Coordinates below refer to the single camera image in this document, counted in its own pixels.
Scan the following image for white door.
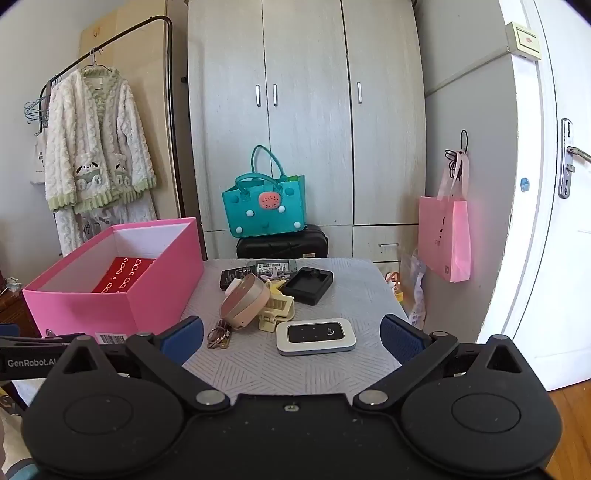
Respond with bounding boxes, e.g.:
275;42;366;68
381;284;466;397
475;0;591;393

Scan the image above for cream wall box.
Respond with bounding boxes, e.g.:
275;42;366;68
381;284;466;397
505;21;543;60

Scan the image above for dark wooden cabinet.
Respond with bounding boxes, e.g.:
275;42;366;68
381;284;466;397
0;277;42;337

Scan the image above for white tote bag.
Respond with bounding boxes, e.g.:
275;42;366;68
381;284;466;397
30;129;50;185

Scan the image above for pink cardboard box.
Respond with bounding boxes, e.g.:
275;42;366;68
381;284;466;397
22;218;205;344

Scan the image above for black flat battery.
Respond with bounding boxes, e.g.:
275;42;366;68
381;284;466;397
220;269;253;291

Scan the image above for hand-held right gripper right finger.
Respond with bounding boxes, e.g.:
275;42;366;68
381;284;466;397
353;314;546;411

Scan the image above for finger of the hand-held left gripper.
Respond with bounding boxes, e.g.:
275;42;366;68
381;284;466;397
0;323;80;348

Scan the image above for metal keys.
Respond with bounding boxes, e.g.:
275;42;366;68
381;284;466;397
207;320;234;350

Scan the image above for cream hair claw clip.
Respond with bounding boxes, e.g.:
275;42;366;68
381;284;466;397
257;281;296;333

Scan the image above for blue clothes hangers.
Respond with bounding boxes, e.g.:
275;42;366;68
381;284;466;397
24;99;49;125

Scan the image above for grey device with white label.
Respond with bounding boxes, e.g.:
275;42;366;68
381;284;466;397
246;260;301;278

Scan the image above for white pocket router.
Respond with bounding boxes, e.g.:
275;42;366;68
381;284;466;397
276;318;358;356

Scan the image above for teal felt handbag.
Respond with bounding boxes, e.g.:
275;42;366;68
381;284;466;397
222;145;306;238

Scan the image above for beige rounded compact case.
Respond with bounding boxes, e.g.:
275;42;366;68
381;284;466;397
221;272;271;330

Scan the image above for black plastic tray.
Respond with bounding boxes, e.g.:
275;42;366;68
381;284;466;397
281;266;334;305

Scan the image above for white fluffy robe green trim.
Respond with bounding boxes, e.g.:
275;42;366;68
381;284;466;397
45;66;158;257

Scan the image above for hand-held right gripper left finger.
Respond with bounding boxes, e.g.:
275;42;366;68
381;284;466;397
44;316;232;414

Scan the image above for black clothes rack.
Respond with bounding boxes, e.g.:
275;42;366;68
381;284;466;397
39;15;185;222

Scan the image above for clear plastic bag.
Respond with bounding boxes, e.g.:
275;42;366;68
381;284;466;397
399;249;428;328

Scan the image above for black hard suitcase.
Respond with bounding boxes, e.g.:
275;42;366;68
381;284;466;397
236;224;329;260

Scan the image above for silver door handle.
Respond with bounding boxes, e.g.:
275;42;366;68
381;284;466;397
558;119;591;199

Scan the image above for pink paper bag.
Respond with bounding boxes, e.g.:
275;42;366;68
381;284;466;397
418;150;472;283

